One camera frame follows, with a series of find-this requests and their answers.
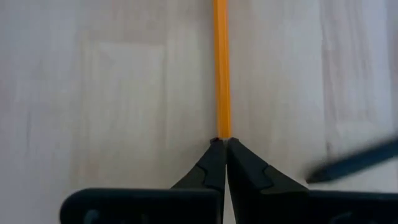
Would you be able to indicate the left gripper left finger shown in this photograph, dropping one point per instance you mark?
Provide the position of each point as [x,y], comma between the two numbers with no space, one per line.
[211,168]

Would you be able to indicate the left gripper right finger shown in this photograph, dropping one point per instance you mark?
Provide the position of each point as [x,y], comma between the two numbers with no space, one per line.
[255,186]

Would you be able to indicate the yellow pencil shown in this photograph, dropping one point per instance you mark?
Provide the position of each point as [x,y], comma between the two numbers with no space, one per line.
[222,62]

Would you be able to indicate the thin black pen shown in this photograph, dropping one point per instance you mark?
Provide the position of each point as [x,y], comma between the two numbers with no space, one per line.
[357,160]

